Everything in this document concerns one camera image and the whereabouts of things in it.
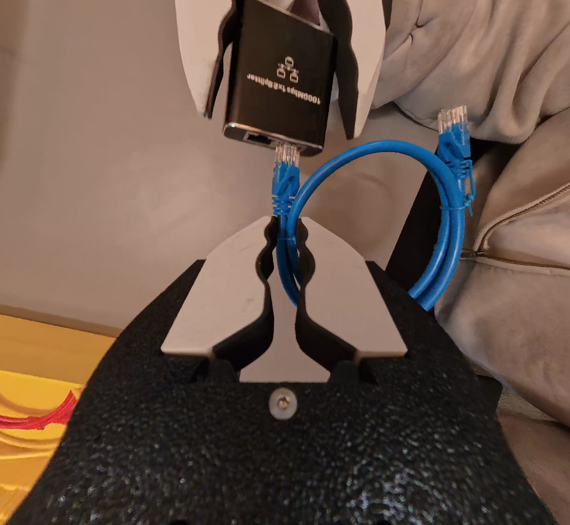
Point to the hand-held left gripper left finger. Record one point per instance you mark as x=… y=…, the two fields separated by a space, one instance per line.
x=222 y=302

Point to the person's grey zip hoodie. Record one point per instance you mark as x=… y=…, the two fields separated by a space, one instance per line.
x=512 y=311

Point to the black ethernet splitter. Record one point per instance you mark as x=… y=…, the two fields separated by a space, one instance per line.
x=276 y=53

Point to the yellow plastic bin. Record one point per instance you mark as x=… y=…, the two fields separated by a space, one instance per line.
x=35 y=356

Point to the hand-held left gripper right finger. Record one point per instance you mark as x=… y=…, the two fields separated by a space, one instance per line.
x=352 y=302

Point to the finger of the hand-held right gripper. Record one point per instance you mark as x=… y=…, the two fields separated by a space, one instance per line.
x=365 y=44
x=200 y=13

